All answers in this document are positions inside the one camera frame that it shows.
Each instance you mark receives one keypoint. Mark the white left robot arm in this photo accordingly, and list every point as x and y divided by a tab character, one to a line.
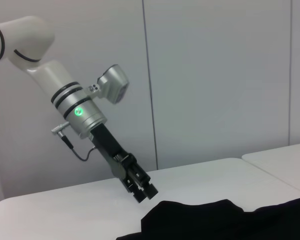
40	75

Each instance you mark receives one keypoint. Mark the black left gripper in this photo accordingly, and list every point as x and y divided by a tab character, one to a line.
106	142

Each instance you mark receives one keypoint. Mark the black shirt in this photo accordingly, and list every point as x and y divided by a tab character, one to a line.
215	222

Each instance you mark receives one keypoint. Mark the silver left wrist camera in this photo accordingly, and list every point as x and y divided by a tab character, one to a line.
112	82

